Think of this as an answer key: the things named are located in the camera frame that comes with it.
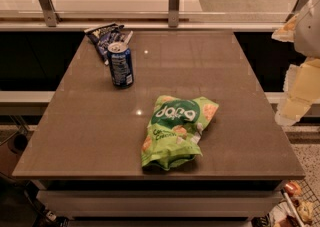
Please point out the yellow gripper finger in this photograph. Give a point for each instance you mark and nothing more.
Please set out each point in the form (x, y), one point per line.
(301, 89)
(286, 32)

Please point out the wire basket with snacks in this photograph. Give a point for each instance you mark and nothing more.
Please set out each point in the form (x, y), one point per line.
(299, 207)

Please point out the blue chip bag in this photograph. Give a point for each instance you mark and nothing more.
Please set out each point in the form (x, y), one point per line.
(105, 35)

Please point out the green cracker snack bag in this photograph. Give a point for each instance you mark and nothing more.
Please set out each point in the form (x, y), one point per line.
(174, 131)

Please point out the left metal railing bracket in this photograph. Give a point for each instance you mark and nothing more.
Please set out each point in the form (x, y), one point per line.
(51, 18)

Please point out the middle metal railing bracket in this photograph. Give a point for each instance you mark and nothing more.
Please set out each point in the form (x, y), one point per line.
(173, 13)

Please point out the blue pepsi can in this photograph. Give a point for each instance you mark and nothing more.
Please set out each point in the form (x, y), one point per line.
(120, 64)

